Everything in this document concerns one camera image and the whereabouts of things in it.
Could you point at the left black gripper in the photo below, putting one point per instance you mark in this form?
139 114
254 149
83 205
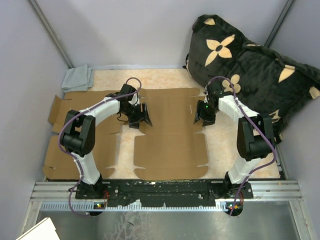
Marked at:
134 122

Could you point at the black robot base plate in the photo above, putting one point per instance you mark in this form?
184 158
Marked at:
168 193

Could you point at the grey corner post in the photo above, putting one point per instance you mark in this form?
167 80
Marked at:
53 36
279 22

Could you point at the black plush flower cushion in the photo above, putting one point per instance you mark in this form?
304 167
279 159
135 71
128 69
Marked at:
264 80

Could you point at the left grey corner post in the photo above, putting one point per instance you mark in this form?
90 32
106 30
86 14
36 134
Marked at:
53 36

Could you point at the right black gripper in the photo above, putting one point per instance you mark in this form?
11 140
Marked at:
200 113

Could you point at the brown cardboard box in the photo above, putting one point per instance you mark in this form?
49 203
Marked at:
173 146
59 165

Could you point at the right grey corner post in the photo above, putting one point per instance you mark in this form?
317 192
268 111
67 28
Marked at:
279 22

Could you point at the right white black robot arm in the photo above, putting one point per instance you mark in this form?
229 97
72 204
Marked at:
255 135

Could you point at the grey folded cloth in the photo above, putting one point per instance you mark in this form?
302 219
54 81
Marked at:
78 79

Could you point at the aluminium rail frame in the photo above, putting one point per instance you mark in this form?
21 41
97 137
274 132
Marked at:
173 210

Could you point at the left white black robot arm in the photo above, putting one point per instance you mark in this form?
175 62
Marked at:
78 134

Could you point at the white board corner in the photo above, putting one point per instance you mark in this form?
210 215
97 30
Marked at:
44 230

